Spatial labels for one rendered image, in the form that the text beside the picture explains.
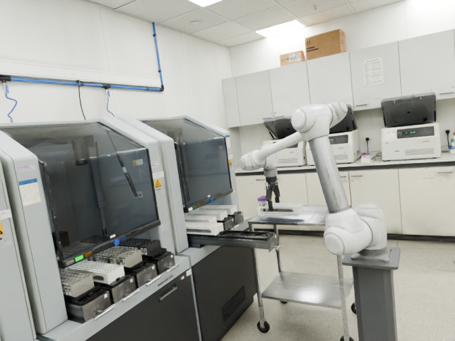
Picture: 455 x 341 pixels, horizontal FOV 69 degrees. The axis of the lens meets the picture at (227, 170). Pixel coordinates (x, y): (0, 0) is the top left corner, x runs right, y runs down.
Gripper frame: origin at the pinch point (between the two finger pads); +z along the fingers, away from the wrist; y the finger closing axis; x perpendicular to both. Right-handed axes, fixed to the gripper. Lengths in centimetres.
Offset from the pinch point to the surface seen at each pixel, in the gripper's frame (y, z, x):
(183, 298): -66, 38, 31
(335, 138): 201, -30, 12
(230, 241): -40.8, 12.0, 10.8
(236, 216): 6.3, 10.9, 35.6
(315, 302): -4, 63, -24
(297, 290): 7, 63, -7
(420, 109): 236, -51, -73
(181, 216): -48, -4, 41
